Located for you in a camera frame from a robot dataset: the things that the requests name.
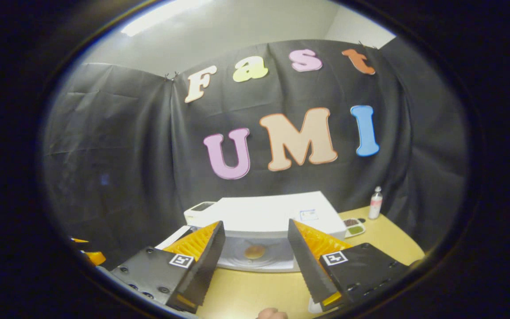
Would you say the white divided sauce tray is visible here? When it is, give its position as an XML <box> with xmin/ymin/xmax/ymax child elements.
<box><xmin>343</xmin><ymin>217</ymin><xmax>366</xmax><ymax>237</ymax></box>

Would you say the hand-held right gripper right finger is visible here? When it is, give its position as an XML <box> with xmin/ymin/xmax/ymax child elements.
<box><xmin>287</xmin><ymin>218</ymin><xmax>410</xmax><ymax>312</ymax></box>

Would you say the small pink label bottle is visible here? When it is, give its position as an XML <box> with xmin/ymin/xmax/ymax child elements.
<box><xmin>369</xmin><ymin>186</ymin><xmax>383</xmax><ymax>220</ymax></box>

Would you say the ceiling light panel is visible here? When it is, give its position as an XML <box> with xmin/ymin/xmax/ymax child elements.
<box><xmin>120</xmin><ymin>0</ymin><xmax>213</xmax><ymax>37</ymax></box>

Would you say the white microwave oven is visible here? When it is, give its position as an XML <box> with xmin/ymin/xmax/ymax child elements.
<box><xmin>155</xmin><ymin>191</ymin><xmax>348</xmax><ymax>273</ymax></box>

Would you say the small white screen device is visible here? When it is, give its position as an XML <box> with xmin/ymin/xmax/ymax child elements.
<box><xmin>184</xmin><ymin>202</ymin><xmax>216</xmax><ymax>224</ymax></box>

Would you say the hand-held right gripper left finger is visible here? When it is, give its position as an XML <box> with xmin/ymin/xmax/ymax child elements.
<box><xmin>110</xmin><ymin>221</ymin><xmax>226</xmax><ymax>314</ymax></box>

